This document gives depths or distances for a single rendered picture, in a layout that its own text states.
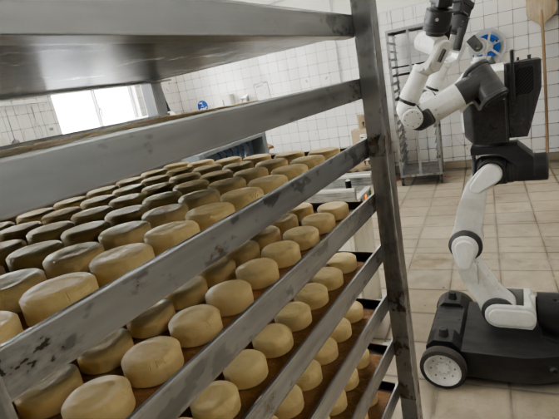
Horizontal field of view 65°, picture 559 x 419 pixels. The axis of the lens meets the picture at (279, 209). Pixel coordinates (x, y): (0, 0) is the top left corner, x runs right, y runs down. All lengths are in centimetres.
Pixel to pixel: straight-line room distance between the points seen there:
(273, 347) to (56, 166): 35
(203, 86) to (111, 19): 698
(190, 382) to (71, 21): 26
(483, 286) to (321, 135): 464
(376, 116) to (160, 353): 46
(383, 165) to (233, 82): 637
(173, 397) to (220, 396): 13
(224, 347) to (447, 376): 191
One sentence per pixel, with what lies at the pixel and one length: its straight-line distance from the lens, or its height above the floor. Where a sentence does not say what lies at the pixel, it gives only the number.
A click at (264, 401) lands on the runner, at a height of 115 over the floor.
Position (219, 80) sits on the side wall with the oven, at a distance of 714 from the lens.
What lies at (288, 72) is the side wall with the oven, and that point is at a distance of 662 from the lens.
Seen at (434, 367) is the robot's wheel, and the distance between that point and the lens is 225.
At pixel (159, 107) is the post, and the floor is 144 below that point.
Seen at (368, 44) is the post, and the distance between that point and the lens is 69.
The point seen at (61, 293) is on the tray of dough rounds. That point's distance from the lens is 33.
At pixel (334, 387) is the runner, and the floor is 106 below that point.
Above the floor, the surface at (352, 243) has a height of 62.
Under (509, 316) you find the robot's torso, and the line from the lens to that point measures 225.
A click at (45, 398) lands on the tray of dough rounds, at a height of 124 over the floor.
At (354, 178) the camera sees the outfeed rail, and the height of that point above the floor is 89.
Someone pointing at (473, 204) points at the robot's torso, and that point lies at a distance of 208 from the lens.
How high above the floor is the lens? 144
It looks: 15 degrees down
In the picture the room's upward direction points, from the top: 11 degrees counter-clockwise
